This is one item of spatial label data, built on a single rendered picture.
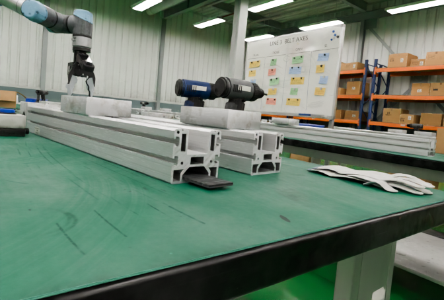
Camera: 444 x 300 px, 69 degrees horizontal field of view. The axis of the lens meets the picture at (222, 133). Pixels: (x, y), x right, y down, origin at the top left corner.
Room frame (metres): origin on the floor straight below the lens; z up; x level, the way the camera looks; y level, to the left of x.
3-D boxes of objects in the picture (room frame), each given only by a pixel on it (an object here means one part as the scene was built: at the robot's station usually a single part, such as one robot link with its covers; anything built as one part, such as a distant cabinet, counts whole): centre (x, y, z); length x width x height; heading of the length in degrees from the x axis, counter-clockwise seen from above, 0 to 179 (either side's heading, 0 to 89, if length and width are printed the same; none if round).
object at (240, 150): (0.93, 0.19, 0.82); 0.80 x 0.10 x 0.09; 45
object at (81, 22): (1.37, 0.63, 1.21); 0.09 x 0.08 x 0.11; 81
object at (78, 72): (1.37, 0.63, 1.06); 0.09 x 0.08 x 0.12; 45
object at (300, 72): (4.01, -0.74, 0.97); 1.50 x 0.50 x 1.95; 37
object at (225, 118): (0.76, 0.01, 0.87); 0.16 x 0.11 x 0.07; 45
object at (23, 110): (1.10, 0.65, 0.83); 0.12 x 0.09 x 0.10; 135
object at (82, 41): (1.36, 0.62, 1.14); 0.08 x 0.08 x 0.05
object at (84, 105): (0.80, 0.32, 0.87); 0.16 x 0.11 x 0.07; 45
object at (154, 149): (0.80, 0.32, 0.82); 0.80 x 0.10 x 0.09; 45
